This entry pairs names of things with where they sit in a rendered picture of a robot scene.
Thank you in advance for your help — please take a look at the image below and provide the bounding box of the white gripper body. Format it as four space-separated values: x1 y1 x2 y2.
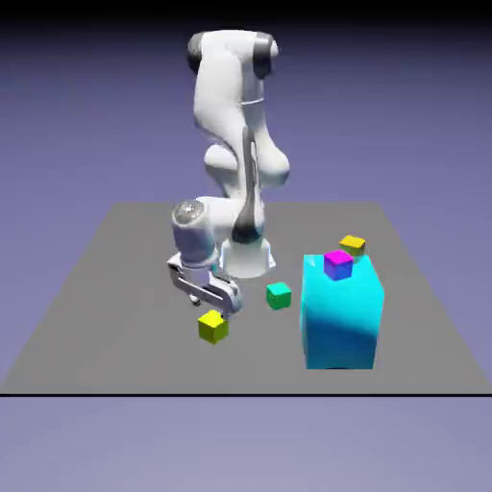
166 254 244 313

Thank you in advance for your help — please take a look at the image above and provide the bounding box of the small yellow cube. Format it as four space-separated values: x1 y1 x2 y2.
197 309 230 346

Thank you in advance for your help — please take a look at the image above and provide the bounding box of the small green cube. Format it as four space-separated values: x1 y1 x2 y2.
265 282 292 311

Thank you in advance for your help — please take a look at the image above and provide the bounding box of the small magenta cube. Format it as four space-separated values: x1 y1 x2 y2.
323 249 355 283

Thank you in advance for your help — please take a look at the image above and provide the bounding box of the small orange cube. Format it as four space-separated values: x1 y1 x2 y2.
338 234 367 258

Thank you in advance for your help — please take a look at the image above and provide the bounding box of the large cyan box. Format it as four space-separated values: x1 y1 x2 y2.
299 253 386 371

